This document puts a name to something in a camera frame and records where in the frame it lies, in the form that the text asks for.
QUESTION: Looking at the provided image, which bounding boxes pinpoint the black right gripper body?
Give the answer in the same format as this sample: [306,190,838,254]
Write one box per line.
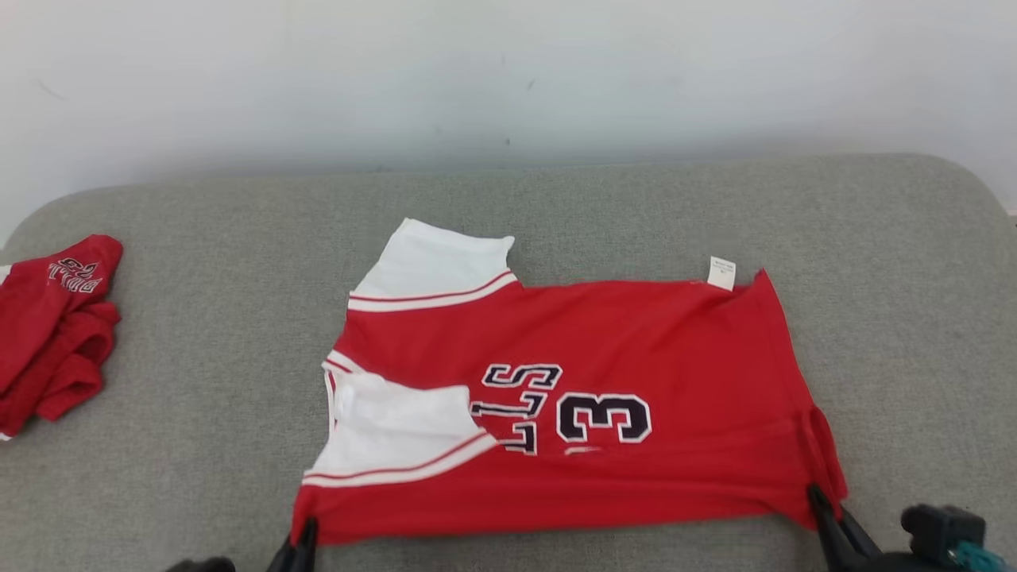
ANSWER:
[853,551,926,572]

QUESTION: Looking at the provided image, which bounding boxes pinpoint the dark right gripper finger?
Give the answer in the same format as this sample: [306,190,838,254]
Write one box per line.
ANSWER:
[837,508,884,566]
[806,484,857,572]

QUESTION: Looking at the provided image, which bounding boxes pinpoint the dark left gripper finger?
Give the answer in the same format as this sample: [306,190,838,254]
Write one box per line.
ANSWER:
[297,516,319,572]
[265,535,304,572]

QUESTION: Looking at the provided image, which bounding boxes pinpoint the red jersey with white sleeves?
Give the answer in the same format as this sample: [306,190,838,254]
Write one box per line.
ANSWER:
[290,218,849,548]

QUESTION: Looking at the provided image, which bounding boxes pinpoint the red shorts with white waistband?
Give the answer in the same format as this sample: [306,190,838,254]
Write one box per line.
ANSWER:
[0,234,125,443]

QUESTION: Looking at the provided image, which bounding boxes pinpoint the teal right camera cable plug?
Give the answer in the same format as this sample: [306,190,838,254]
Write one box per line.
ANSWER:
[949,540,1007,572]

